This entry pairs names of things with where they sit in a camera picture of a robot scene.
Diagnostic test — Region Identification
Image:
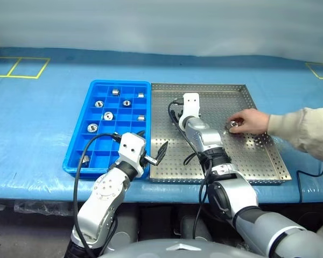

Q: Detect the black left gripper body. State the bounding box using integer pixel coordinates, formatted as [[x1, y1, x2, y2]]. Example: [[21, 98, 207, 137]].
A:
[[139, 154, 158, 171]]

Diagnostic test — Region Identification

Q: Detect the blue compartment tray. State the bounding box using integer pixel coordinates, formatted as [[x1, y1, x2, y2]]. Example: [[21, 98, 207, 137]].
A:
[[62, 80, 151, 180]]

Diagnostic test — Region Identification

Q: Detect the person bare hand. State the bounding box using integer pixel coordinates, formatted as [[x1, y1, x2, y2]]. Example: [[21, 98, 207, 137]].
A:
[[227, 109, 270, 134]]

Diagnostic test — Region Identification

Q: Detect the grey robot torso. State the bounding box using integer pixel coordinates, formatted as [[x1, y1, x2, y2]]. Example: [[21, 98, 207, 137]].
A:
[[98, 238, 262, 258]]

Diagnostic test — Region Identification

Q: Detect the perforated metal tray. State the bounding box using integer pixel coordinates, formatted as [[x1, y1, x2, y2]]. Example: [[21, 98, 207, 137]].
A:
[[150, 82, 292, 186]]

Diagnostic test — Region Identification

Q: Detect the clear plastic wrap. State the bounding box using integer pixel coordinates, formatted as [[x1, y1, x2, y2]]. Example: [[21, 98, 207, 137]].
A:
[[15, 200, 73, 217]]

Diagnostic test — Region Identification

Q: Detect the blue plastic table cover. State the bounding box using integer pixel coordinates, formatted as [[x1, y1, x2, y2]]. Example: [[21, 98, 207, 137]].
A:
[[0, 47, 323, 204]]

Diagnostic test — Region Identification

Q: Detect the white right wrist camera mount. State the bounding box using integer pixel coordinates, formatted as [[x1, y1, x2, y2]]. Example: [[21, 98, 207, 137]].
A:
[[182, 93, 201, 118]]

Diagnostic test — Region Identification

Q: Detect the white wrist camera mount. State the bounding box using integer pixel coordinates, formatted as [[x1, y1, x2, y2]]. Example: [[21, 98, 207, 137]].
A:
[[182, 93, 201, 118], [117, 132, 147, 173]]

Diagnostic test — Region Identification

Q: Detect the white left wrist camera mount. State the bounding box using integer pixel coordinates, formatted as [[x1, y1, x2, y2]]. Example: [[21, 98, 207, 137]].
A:
[[117, 132, 147, 173]]

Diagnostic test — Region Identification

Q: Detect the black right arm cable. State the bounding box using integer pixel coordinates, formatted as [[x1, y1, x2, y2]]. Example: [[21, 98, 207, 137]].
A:
[[167, 98, 213, 240]]

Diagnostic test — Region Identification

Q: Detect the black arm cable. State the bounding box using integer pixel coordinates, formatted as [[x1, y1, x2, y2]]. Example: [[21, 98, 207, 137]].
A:
[[167, 98, 213, 240], [72, 132, 122, 258]]

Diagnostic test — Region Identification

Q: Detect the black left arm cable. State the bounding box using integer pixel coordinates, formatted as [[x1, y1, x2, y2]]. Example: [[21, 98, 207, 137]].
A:
[[72, 132, 122, 258]]

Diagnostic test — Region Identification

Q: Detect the black adapter cable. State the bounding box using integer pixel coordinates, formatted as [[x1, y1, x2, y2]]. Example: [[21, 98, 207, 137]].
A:
[[297, 162, 323, 202]]

